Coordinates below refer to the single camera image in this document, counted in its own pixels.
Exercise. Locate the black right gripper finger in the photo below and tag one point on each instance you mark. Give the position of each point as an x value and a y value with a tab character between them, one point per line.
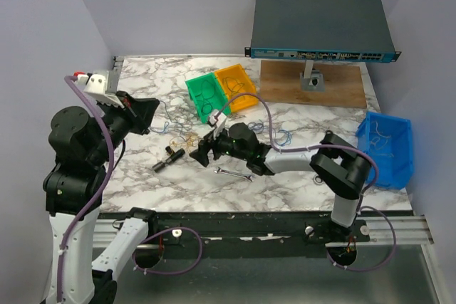
209	140
201	155

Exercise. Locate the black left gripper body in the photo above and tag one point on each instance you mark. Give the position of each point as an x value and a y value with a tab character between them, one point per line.
117	122

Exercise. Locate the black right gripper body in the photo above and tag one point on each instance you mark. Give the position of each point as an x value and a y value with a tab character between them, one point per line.
224	146

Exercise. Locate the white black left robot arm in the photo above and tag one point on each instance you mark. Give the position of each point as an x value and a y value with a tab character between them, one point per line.
83	161

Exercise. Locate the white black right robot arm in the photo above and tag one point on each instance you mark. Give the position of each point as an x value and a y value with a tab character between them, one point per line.
347	171

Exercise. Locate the small open-end wrench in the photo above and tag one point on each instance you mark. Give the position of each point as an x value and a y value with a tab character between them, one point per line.
248	177

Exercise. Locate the black pipe fitting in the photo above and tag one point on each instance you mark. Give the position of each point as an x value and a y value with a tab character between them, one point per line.
172	157

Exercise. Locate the green plastic bin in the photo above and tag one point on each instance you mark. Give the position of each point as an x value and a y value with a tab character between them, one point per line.
207	94

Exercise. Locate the orange plastic bin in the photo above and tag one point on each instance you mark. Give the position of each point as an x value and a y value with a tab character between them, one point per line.
234	80

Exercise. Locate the brown wooden board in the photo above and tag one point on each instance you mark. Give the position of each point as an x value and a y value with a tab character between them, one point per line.
330	85

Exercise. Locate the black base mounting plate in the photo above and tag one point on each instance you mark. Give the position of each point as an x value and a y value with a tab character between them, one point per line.
187	235

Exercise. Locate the silver ratchet wrench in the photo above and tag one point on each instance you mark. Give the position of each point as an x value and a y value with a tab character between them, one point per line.
317	180

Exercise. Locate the grey metal stand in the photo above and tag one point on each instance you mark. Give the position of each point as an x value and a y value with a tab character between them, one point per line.
311	79

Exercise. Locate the blue plastic bin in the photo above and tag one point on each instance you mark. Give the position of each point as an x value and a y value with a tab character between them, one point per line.
388	140

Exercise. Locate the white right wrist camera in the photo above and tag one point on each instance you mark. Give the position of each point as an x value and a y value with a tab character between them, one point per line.
216	120

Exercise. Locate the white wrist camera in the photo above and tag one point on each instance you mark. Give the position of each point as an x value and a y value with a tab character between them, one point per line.
216	120
102	86

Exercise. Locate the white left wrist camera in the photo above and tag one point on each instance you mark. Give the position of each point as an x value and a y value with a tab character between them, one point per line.
102	86

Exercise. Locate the grey network switch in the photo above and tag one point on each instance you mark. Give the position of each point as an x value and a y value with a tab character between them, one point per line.
321	30

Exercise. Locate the aluminium frame rail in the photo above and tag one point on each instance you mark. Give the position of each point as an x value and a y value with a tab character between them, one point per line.
409	230

